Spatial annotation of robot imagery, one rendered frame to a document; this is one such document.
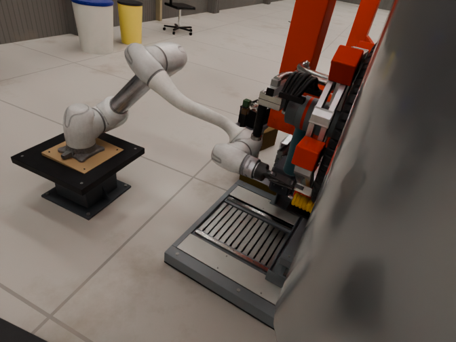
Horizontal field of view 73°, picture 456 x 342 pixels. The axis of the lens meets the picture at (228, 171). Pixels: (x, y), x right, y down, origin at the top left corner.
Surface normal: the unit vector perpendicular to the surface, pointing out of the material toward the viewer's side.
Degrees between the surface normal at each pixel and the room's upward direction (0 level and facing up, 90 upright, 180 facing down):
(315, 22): 90
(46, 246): 0
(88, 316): 0
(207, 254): 0
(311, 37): 90
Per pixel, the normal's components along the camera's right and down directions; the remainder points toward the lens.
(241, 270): 0.14, -0.81
